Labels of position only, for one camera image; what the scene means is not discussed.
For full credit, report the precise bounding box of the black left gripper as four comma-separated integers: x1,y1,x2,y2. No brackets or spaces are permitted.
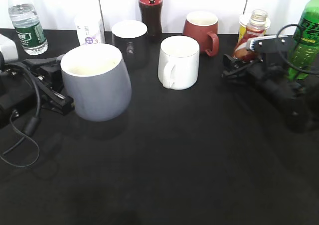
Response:
0,55,74,128

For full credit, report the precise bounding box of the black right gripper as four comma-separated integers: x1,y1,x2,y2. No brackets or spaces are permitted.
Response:
222,54,319,133

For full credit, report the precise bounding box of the grey ceramic mug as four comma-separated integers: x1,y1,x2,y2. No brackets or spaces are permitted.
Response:
60,44,132,122

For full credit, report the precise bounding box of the brown Nescafe coffee bottle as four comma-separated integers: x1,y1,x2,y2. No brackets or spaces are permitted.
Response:
233,9,271,62

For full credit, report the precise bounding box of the green Sprite bottle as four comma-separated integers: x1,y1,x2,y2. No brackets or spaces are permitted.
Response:
289,0,319,71

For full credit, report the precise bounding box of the black glossy mug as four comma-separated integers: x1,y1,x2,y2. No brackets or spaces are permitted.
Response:
112,20,150,71

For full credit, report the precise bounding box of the red ceramic mug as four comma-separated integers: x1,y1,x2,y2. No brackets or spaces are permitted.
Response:
183,11,219,57

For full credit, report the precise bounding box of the white ceramic mug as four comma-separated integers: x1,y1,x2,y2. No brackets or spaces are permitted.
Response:
158,35,200,90

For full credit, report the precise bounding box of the clear water bottle green label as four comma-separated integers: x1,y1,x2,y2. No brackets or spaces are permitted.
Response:
8,0,48,55

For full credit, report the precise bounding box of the white blueberry milk carton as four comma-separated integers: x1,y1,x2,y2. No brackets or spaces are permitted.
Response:
74,11,105,46

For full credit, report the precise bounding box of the cola bottle red label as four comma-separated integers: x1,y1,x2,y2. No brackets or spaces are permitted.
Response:
139,0,163,42

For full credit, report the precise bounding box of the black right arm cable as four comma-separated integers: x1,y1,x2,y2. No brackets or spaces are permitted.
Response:
276,23,319,75

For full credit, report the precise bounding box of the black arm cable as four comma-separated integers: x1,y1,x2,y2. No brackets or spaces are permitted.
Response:
276,23,319,75
0,62,42,168

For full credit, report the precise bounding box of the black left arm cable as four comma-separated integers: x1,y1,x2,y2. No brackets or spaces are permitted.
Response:
0,62,42,168

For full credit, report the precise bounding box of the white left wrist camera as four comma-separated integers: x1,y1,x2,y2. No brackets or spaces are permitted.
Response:
0,34,18,63

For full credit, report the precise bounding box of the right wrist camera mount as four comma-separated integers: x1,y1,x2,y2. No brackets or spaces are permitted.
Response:
245,35,294,54

